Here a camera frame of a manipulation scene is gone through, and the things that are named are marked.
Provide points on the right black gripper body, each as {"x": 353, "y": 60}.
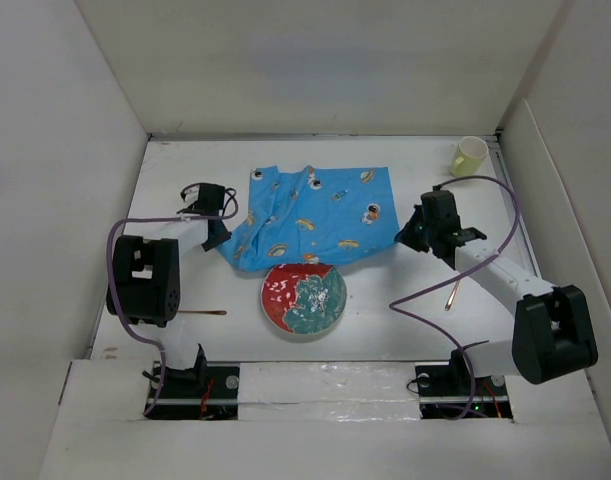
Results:
{"x": 417, "y": 233}

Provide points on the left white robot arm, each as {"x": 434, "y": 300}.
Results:
{"x": 143, "y": 262}

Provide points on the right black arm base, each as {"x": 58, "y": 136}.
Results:
{"x": 442, "y": 396}

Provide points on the copper spoon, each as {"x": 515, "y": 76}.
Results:
{"x": 450, "y": 301}

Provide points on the pale yellow mug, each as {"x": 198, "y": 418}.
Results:
{"x": 469, "y": 155}

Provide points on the copper fork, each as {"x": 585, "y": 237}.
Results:
{"x": 203, "y": 312}

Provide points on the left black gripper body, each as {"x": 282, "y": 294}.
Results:
{"x": 218, "y": 239}

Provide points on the red and teal plate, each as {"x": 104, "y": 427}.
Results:
{"x": 304, "y": 300}

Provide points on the blue space-print cloth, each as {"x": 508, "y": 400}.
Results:
{"x": 314, "y": 216}

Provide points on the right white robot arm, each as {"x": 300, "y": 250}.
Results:
{"x": 552, "y": 333}

